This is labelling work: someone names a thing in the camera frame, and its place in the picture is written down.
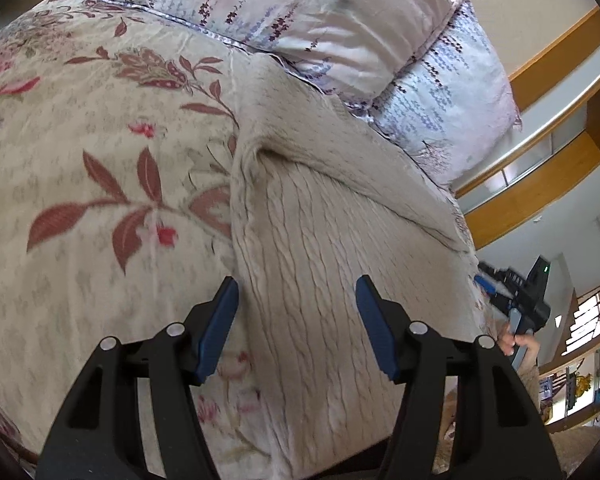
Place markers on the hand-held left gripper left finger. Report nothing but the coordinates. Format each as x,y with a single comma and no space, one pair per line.
215,330

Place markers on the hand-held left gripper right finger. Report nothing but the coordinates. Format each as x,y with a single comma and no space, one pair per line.
377,330

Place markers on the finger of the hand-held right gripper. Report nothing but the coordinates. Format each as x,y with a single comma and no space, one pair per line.
486,286

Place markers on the person's right hand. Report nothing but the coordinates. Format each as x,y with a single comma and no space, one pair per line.
517,347

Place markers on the wooden stair railing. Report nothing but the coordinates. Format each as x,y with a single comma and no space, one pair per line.
580,360

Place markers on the floral bed quilt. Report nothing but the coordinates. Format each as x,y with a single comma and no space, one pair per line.
105,185

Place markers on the white lavender-print pillow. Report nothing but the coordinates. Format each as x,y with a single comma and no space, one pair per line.
445,95

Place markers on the pink floral pillow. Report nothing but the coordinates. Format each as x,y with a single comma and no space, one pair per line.
280,5

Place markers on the wooden wall shelf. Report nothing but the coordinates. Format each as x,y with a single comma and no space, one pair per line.
545,160

